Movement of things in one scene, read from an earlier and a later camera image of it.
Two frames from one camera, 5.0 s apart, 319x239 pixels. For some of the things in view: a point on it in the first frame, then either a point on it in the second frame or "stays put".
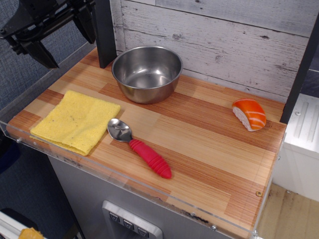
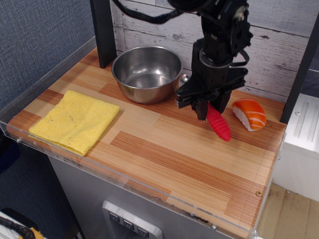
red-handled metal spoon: (120, 131) -> (215, 118)
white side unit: (297, 169) stays put
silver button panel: (124, 224) stays put
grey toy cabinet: (85, 190) stays put
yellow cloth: (77, 123) stays put
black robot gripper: (35, 18) -> (206, 81)
